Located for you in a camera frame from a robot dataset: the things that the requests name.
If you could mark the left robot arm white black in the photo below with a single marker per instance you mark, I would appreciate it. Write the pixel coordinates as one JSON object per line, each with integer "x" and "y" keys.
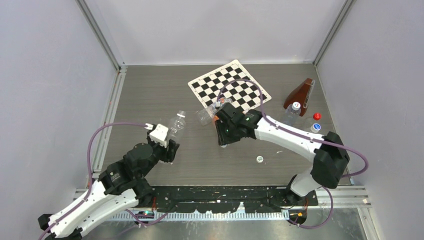
{"x": 121, "y": 186}

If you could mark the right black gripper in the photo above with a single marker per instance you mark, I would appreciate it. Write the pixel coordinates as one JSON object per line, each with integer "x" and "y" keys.
{"x": 223, "y": 139}

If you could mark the black white chessboard mat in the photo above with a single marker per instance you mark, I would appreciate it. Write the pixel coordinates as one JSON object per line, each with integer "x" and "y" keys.
{"x": 231, "y": 81}

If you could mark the orange crushed plastic bottle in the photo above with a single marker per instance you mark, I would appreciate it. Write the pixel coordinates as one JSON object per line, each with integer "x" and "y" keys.
{"x": 215, "y": 119}

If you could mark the clear bottle blue label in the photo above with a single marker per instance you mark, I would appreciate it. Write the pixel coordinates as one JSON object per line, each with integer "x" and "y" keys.
{"x": 206, "y": 115}

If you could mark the upright bottle white red cap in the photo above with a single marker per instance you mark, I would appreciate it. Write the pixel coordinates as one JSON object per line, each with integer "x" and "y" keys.
{"x": 292, "y": 112}

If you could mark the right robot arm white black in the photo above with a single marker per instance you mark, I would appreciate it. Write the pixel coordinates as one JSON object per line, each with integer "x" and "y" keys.
{"x": 326, "y": 153}

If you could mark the white green cap front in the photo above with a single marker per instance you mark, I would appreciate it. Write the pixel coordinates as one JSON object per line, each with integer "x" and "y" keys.
{"x": 259, "y": 159}

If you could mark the clear plastic bottle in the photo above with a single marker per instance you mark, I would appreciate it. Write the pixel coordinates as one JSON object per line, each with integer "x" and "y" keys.
{"x": 176, "y": 126}

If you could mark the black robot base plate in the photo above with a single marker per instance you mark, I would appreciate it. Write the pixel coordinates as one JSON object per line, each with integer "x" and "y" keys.
{"x": 226, "y": 199}

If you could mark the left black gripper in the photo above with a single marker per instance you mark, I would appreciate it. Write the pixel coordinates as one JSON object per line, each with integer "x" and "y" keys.
{"x": 169, "y": 153}

